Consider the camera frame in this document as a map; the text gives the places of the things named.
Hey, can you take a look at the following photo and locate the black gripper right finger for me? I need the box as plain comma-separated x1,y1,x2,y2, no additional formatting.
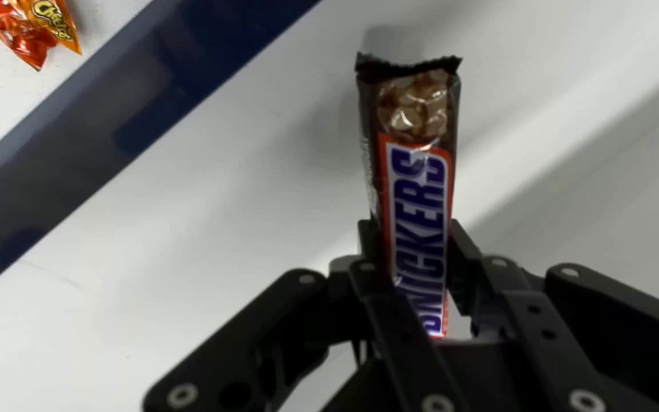
449,221,659,412

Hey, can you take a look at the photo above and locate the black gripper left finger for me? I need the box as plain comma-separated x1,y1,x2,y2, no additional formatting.
142,219,466,412

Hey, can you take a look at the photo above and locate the brown chocolate bar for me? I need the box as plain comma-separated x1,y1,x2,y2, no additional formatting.
354,53,460,339

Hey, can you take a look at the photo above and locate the orange snack packet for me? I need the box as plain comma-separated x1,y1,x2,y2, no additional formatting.
0,0,82,71

